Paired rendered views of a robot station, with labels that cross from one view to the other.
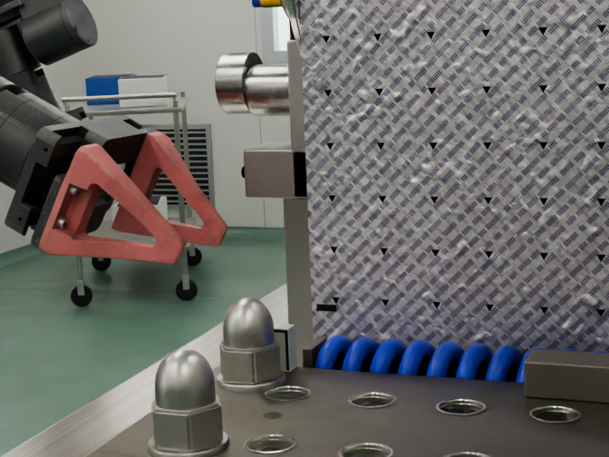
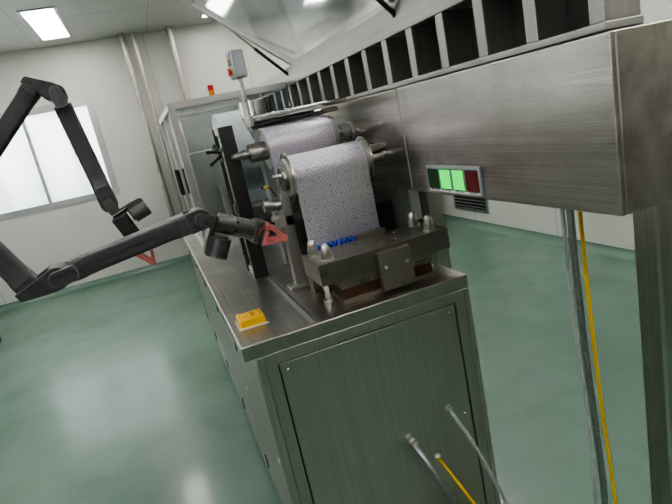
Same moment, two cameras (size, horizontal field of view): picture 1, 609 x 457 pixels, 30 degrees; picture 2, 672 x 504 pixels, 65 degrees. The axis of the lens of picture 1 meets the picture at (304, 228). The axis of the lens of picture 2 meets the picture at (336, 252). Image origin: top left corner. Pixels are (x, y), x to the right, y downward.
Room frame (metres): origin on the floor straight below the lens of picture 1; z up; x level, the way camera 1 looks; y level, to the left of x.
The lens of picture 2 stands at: (-0.64, 0.90, 1.40)
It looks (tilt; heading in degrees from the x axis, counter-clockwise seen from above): 14 degrees down; 322
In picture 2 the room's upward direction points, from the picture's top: 12 degrees counter-clockwise
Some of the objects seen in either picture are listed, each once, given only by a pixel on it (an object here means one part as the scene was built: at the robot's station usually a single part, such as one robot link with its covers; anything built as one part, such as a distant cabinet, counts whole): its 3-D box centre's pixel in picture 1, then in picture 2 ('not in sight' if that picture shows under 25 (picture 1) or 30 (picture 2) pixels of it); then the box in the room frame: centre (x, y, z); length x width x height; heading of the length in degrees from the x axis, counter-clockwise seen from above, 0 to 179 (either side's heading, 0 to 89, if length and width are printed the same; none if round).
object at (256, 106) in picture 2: not in sight; (255, 107); (1.33, -0.38, 1.50); 0.14 x 0.14 x 0.06
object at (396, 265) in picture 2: not in sight; (396, 267); (0.38, -0.09, 0.96); 0.10 x 0.03 x 0.11; 69
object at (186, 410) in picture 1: (185, 397); (325, 251); (0.48, 0.06, 1.05); 0.04 x 0.04 x 0.04
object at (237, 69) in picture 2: not in sight; (234, 65); (1.20, -0.24, 1.66); 0.07 x 0.07 x 0.10; 75
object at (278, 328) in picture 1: (273, 347); not in sight; (0.60, 0.02, 1.04); 0.02 x 0.01 x 0.02; 69
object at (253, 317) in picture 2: not in sight; (250, 318); (0.63, 0.25, 0.91); 0.07 x 0.07 x 0.02; 69
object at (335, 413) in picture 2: not in sight; (286, 327); (1.56, -0.40, 0.43); 2.52 x 0.64 x 0.86; 159
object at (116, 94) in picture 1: (134, 182); not in sight; (5.48, 0.82, 0.51); 0.91 x 0.58 x 1.02; 3
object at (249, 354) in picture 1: (248, 339); (312, 247); (0.58, 0.03, 1.05); 0.04 x 0.04 x 0.04
